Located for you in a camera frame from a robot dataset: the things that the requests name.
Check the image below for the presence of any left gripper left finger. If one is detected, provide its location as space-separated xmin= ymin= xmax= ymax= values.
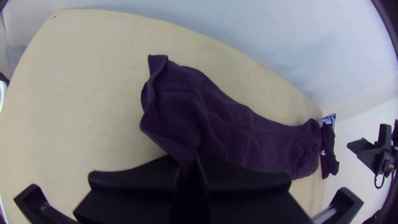
xmin=73 ymin=154 xmax=182 ymax=224

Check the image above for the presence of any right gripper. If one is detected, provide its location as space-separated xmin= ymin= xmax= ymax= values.
xmin=347 ymin=119 xmax=398 ymax=175

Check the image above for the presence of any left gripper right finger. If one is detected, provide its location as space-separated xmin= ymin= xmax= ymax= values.
xmin=202 ymin=151 xmax=313 ymax=224

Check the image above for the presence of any black t-shirt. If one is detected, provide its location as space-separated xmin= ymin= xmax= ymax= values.
xmin=139 ymin=54 xmax=323 ymax=224

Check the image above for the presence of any pile of folded clothes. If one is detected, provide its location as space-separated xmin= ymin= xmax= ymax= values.
xmin=318 ymin=113 xmax=340 ymax=180

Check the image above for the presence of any white laundry basket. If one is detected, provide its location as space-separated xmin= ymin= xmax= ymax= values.
xmin=0 ymin=81 xmax=8 ymax=112

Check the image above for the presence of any black cable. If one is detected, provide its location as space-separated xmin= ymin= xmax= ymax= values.
xmin=374 ymin=173 xmax=387 ymax=190

